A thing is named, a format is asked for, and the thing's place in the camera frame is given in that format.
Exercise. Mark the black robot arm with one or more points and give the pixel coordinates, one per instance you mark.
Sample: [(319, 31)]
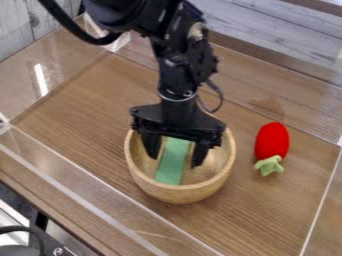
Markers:
[(174, 26)]

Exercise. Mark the red plush strawberry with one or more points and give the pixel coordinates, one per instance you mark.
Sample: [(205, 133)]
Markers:
[(272, 148)]

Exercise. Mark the clear acrylic tray wall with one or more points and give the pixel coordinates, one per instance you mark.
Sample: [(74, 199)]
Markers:
[(106, 218)]

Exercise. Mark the black table leg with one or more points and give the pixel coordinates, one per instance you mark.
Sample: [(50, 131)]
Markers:
[(42, 221)]

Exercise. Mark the green rectangular block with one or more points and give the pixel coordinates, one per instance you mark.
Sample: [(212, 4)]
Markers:
[(172, 164)]

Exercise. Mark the brown wooden bowl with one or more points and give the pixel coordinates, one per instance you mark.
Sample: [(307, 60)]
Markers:
[(201, 181)]

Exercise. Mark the clear acrylic corner bracket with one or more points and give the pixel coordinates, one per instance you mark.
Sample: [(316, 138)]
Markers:
[(98, 32)]

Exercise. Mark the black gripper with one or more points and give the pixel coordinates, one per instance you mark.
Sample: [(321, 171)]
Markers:
[(177, 117)]

